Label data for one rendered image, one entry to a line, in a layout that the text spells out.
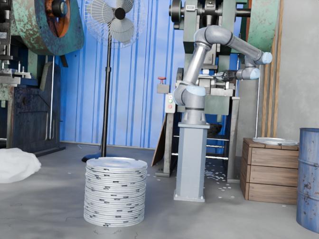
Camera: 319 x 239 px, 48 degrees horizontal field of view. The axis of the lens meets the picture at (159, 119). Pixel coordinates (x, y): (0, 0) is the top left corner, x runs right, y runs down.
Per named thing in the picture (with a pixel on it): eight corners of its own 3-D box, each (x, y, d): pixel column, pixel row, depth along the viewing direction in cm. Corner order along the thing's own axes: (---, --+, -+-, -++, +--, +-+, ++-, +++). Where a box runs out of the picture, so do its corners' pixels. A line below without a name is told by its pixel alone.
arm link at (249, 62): (261, 50, 242) (262, 67, 244) (250, 52, 252) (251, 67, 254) (252, 50, 239) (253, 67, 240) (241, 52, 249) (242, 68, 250)
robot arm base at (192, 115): (207, 125, 207) (208, 108, 207) (181, 124, 208) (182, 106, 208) (205, 124, 222) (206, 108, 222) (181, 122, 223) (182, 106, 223)
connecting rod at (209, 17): (215, 38, 280) (219, -6, 278) (200, 37, 282) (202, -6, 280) (215, 42, 301) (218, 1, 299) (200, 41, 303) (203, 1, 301)
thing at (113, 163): (158, 165, 174) (159, 163, 174) (117, 172, 151) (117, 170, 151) (116, 156, 191) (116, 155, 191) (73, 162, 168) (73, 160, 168)
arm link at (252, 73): (260, 67, 247) (260, 79, 248) (247, 68, 255) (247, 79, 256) (254, 67, 242) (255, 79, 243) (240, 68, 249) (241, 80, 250)
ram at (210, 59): (215, 64, 279) (218, 26, 277) (196, 63, 281) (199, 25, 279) (215, 66, 296) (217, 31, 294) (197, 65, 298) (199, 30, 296)
